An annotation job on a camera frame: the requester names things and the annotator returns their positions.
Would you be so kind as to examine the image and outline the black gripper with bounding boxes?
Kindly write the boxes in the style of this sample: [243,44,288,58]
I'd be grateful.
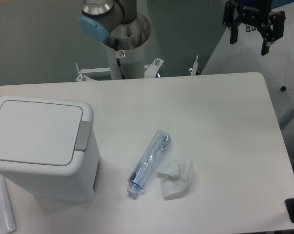
[222,0,286,56]

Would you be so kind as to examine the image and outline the white trash can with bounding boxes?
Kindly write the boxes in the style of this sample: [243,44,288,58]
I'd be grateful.
[0,96,100,201]

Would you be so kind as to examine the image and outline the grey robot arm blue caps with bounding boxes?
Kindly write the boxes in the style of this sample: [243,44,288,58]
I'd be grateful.
[78,0,286,56]

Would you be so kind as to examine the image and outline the white umbrella with lettering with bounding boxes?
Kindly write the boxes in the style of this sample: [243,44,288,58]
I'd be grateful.
[202,2,294,118]

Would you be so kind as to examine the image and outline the clear plastic bottle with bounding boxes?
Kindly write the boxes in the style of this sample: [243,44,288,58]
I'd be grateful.
[127,130,172,196]

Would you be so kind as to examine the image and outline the white metal base frame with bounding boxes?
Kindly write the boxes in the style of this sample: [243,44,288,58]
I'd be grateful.
[75,55,201,82]

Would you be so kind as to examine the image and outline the black cable on pedestal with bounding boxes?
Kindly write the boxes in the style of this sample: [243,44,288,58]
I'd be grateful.
[114,38,126,80]

